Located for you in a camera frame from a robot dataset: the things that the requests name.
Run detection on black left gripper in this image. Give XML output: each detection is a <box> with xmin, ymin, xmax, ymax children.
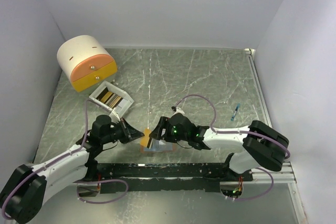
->
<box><xmin>101</xmin><ymin>117</ymin><xmax>144</xmax><ymax>144</ymax></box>

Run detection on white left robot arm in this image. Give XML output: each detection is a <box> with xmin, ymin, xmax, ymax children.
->
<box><xmin>1</xmin><ymin>115</ymin><xmax>144</xmax><ymax>223</ymax></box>

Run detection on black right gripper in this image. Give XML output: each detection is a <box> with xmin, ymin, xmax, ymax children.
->
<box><xmin>149</xmin><ymin>116</ymin><xmax>189</xmax><ymax>143</ymax></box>

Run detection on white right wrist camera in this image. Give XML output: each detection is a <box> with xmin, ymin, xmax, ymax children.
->
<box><xmin>171</xmin><ymin>106</ymin><xmax>185</xmax><ymax>115</ymax></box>

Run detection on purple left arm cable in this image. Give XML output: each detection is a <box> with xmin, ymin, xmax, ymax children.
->
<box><xmin>0</xmin><ymin>99</ymin><xmax>91</xmax><ymax>218</ymax></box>

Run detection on yellow credit card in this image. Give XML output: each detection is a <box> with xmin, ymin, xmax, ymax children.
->
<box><xmin>96</xmin><ymin>88</ymin><xmax>123</xmax><ymax>109</ymax></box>

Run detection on pink blue card holder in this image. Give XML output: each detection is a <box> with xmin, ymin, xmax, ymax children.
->
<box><xmin>140</xmin><ymin>140</ymin><xmax>176</xmax><ymax>153</ymax></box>

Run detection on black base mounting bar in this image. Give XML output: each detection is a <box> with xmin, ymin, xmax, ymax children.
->
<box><xmin>81</xmin><ymin>163</ymin><xmax>253</xmax><ymax>193</ymax></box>

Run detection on white card tray box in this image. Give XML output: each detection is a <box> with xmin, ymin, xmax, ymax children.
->
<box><xmin>89</xmin><ymin>81</ymin><xmax>134</xmax><ymax>121</ymax></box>

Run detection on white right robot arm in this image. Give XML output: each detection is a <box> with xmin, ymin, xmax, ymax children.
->
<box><xmin>149</xmin><ymin>113</ymin><xmax>290</xmax><ymax>181</ymax></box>

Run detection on gold black-stripe credit card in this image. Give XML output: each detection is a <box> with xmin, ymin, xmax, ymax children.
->
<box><xmin>140</xmin><ymin>128</ymin><xmax>152</xmax><ymax>149</ymax></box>

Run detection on blue pen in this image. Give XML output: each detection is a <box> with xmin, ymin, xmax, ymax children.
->
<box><xmin>230</xmin><ymin>103</ymin><xmax>240</xmax><ymax>121</ymax></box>

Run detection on cream drawer cabinet orange fronts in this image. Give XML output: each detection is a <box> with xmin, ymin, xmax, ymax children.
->
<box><xmin>57</xmin><ymin>35</ymin><xmax>118</xmax><ymax>93</ymax></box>

